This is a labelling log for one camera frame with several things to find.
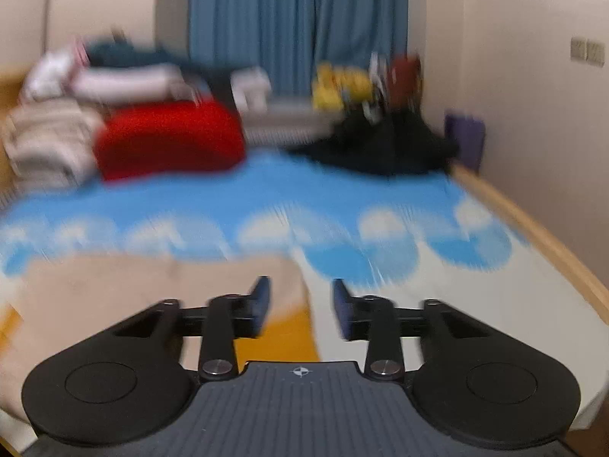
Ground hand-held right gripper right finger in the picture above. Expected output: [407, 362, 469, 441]
[332, 279, 486, 382]

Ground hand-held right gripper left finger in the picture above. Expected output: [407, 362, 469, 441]
[116, 276, 272, 382]

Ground beige pants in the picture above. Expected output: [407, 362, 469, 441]
[0, 254, 310, 420]

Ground pile of black clothes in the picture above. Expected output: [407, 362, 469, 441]
[285, 109, 460, 177]

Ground orange cloth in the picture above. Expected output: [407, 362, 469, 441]
[247, 309, 319, 365]

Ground blue and white bedsheet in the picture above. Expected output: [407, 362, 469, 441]
[0, 147, 609, 443]

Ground grey headboard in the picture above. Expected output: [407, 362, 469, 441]
[240, 97, 343, 146]

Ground red blanket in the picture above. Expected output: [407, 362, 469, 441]
[95, 100, 248, 182]

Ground purple rolled mat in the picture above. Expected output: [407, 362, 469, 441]
[445, 112, 486, 172]

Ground white box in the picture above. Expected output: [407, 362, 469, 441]
[231, 69, 272, 112]

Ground yellow plush toy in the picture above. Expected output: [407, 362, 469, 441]
[311, 62, 374, 110]

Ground small white object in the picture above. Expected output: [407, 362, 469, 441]
[368, 52, 395, 122]

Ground red patterned cushion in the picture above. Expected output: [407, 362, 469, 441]
[387, 54, 424, 110]

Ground striped white folded cloth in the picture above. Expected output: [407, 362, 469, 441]
[2, 100, 105, 189]

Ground blue curtain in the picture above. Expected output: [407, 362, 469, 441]
[188, 0, 410, 98]

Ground teal cloth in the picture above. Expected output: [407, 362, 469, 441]
[86, 40, 191, 70]

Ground crumpled white cloth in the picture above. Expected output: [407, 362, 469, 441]
[24, 50, 81, 101]

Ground wooden bed frame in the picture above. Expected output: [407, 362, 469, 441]
[450, 164, 609, 315]

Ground wall switch plate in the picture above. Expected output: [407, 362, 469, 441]
[570, 37, 606, 66]

